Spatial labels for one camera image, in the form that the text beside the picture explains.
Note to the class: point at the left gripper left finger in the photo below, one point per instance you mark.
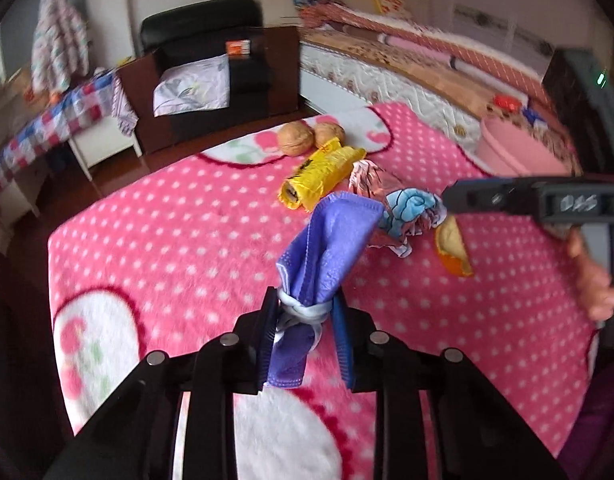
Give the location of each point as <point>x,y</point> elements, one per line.
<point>133,433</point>

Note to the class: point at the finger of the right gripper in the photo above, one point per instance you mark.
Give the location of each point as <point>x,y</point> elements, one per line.
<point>511,196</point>

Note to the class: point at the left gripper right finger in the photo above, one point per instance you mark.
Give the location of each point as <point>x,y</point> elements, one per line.
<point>435,414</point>

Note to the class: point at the purple face mask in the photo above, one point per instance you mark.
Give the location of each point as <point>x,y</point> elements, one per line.
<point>311,270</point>

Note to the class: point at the person's right hand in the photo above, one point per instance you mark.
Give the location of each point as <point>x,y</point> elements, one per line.
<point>593,282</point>

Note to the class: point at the pink plastic basin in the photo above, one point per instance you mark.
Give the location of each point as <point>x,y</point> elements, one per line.
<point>504,150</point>

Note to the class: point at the blue tissue pack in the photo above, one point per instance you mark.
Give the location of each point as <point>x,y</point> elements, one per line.
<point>532,117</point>

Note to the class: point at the red packet on bed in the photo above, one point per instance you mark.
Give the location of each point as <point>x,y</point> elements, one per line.
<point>508,104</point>

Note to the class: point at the red dotted quilt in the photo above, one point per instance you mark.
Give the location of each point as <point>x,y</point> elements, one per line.
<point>487,59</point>

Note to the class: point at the colourful crumpled wrapper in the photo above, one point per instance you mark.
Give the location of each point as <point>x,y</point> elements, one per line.
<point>408,212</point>

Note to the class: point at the white wardrobe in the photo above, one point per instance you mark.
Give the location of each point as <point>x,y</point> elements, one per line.
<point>530,30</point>

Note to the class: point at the pink polka dot blanket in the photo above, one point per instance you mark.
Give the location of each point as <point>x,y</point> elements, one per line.
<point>174,259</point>

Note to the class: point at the yellow snack wrapper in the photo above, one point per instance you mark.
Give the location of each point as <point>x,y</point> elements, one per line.
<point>319,174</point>

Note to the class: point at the bed with brown sheet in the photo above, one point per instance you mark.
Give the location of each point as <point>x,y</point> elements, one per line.
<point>443,98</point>

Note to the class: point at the yellow floral pillow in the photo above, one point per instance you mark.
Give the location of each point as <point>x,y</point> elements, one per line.
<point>393,9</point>

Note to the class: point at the white side table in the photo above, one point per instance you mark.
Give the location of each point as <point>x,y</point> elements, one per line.
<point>90,147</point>

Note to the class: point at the orange box on armrest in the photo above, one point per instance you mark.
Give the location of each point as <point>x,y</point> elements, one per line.
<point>238,48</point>

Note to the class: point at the floral cloth on armchair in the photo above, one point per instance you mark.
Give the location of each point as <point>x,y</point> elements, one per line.
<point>193,87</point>

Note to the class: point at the checkered tablecloth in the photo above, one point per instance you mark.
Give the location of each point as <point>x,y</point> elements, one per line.
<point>79,109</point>

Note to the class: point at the black leather armchair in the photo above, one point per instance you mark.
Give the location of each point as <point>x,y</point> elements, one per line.
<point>201,30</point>

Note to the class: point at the hanging patterned jacket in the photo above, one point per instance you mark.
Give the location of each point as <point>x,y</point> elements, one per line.
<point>60,49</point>

